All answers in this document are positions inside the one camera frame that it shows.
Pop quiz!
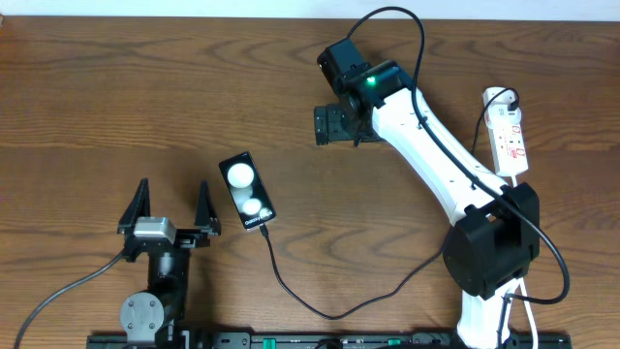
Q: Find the white USB charger plug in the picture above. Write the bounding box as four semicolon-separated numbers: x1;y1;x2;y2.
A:
495;93;521;123

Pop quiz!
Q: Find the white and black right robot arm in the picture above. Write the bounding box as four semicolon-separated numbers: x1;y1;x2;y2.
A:
315;39;540;348

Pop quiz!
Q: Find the black charging cable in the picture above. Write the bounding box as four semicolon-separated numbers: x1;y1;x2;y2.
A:
259;87;521;321

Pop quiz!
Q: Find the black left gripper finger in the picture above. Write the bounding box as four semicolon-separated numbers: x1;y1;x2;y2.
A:
194;179;221;236
117;178;150;233

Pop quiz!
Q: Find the white power strip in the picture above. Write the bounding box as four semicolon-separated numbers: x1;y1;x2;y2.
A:
482;86;529;177

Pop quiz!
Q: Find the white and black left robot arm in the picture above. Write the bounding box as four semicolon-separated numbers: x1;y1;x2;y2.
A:
117;178;221;348

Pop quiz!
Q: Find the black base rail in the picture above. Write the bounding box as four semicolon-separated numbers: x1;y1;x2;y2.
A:
85;331;573;349

